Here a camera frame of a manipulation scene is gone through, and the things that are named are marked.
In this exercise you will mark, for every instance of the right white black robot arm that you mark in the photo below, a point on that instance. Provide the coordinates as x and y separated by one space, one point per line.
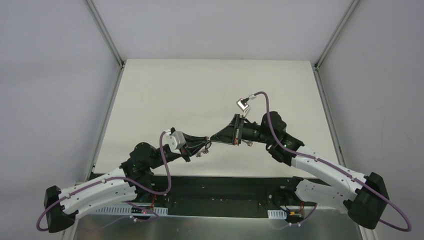
354 193

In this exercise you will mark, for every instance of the front steel sheet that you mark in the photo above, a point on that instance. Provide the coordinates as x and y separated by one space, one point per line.
321 226

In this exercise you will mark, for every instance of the right white cable duct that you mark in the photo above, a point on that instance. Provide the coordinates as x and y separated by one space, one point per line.
277 214

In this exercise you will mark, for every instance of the silver key with blue tag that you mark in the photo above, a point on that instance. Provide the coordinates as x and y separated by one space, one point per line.
248 142

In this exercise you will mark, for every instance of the right aluminium frame rail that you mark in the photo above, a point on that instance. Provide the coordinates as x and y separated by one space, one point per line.
329 88

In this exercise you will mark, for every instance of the left white cable duct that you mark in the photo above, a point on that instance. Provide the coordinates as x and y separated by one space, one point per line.
126 209

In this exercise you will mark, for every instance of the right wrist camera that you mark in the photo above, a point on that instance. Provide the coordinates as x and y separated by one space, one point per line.
243 105

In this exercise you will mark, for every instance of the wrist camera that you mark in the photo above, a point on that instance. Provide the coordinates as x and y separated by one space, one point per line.
175 140
243 105

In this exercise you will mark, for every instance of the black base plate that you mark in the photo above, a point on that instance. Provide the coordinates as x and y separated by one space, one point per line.
228 197

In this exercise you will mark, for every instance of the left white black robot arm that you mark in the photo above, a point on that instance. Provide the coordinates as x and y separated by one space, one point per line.
62 207

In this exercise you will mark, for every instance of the aluminium frame rail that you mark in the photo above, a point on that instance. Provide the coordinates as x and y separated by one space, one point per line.
91 73
329 88

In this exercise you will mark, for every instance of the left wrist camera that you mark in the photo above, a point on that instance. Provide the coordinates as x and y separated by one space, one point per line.
175 140

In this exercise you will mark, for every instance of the white cable duct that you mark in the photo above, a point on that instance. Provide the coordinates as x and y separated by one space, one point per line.
277 214
126 209

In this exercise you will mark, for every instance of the left aluminium frame rail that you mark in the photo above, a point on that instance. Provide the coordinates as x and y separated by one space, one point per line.
91 73

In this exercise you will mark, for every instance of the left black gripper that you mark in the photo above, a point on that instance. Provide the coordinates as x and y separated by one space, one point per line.
185 145

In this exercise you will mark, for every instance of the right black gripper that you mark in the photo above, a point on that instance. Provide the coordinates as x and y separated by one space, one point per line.
237 129

